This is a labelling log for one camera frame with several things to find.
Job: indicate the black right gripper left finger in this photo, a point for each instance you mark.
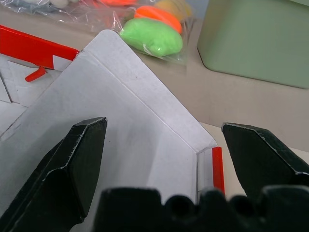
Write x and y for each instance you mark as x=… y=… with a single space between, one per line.
x=70 y=169

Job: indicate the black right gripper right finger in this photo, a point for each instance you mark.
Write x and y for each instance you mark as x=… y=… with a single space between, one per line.
x=263 y=159

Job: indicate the white and red cardboard box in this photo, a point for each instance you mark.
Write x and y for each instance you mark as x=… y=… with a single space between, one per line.
x=116 y=116

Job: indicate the pale green container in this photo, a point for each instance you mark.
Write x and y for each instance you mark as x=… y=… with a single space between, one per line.
x=256 y=41

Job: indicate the green foam ball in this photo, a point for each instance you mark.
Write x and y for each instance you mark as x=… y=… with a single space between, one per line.
x=152 y=37

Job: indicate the clear plastic bag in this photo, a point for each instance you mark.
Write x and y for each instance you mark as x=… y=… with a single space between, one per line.
x=108 y=17

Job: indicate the yellow foam ball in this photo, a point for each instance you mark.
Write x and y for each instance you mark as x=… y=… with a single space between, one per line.
x=175 y=7

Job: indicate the orange foam ball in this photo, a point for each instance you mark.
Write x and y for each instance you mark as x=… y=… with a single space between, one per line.
x=160 y=15

